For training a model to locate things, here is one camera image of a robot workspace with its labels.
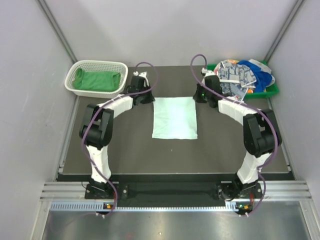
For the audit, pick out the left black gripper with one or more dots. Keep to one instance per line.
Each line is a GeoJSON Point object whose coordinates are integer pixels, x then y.
{"type": "Point", "coordinates": [150, 99]}

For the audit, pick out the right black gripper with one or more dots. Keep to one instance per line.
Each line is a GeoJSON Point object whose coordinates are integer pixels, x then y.
{"type": "Point", "coordinates": [197, 97]}

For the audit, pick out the blue white patterned towel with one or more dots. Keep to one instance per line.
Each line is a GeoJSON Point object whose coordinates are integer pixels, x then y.
{"type": "Point", "coordinates": [236, 80]}

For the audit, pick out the light mint towel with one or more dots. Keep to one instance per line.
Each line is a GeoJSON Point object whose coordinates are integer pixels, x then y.
{"type": "Point", "coordinates": [174, 118]}

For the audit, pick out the white perforated plastic basket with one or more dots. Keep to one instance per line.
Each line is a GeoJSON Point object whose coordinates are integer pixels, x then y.
{"type": "Point", "coordinates": [97, 65]}

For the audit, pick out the green microfiber towel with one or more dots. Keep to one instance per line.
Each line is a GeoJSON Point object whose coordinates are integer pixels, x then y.
{"type": "Point", "coordinates": [97, 81]}

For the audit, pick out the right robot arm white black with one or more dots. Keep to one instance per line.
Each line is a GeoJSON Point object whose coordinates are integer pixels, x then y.
{"type": "Point", "coordinates": [260, 133]}

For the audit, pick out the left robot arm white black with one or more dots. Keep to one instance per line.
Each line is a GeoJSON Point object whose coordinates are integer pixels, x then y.
{"type": "Point", "coordinates": [96, 133]}

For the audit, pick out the green plastic bin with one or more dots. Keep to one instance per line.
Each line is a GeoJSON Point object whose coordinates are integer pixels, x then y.
{"type": "Point", "coordinates": [268, 93]}

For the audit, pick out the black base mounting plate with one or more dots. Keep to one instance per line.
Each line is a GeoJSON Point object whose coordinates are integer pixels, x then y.
{"type": "Point", "coordinates": [231, 192]}

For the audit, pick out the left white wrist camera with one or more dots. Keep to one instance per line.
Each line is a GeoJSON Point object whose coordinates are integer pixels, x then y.
{"type": "Point", "coordinates": [143, 75]}

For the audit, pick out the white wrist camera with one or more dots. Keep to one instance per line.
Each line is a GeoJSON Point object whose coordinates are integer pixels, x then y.
{"type": "Point", "coordinates": [143, 75]}
{"type": "Point", "coordinates": [207, 72]}

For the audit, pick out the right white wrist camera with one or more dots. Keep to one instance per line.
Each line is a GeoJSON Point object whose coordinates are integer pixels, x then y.
{"type": "Point", "coordinates": [207, 72]}

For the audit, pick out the white slotted cable duct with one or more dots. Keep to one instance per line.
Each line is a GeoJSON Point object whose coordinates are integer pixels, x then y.
{"type": "Point", "coordinates": [103, 207]}

